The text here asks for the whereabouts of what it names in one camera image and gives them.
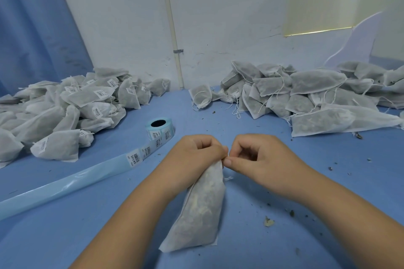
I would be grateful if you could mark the person's right hand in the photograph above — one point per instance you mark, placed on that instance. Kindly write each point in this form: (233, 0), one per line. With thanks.
(268, 161)

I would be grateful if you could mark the person's right forearm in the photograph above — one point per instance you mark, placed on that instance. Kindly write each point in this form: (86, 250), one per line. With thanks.
(356, 228)

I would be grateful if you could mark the person's left forearm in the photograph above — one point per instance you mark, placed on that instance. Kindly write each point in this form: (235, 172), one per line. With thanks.
(120, 237)

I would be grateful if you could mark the white mesh herb bag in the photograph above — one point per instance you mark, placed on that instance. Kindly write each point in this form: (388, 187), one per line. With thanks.
(195, 212)

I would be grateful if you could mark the white wall pipe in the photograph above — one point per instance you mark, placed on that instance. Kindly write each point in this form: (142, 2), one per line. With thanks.
(171, 20)

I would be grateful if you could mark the person's left hand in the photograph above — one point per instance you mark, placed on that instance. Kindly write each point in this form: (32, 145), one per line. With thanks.
(186, 165)

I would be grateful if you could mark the blue label roll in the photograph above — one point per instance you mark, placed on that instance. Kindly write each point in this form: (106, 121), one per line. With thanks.
(158, 132)

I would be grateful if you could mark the pile of labelled herb bags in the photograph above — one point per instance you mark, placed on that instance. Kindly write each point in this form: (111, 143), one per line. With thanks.
(63, 111)

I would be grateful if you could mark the pile of unlabelled herb bags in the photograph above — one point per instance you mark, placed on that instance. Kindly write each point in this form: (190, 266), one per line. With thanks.
(303, 95)

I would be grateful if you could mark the dried herb crumb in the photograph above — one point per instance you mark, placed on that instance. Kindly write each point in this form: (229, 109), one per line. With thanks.
(269, 221)

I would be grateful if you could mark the large beige panel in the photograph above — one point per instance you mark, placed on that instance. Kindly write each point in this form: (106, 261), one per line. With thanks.
(391, 32)

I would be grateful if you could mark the grey pipe clamp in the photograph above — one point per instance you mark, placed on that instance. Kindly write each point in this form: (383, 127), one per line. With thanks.
(178, 51)

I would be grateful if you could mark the white curved board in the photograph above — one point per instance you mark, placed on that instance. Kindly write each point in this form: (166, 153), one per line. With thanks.
(356, 42)

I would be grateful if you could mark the blue curtain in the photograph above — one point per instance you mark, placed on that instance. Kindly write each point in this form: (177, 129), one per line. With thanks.
(35, 23)

